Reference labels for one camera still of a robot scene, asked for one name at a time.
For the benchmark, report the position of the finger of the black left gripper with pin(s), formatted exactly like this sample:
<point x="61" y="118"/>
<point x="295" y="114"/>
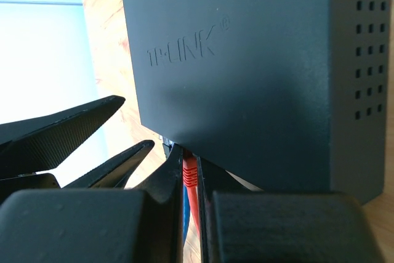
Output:
<point x="41" y="144"/>
<point x="115" y="172"/>

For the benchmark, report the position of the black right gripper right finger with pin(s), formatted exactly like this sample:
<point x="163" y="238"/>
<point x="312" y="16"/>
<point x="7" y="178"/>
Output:
<point x="241" y="225"/>

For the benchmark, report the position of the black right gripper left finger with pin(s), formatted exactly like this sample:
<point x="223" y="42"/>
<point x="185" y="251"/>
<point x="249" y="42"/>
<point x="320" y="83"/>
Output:
<point x="143" y="224"/>

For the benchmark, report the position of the black network switch box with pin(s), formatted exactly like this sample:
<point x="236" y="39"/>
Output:
<point x="289" y="95"/>

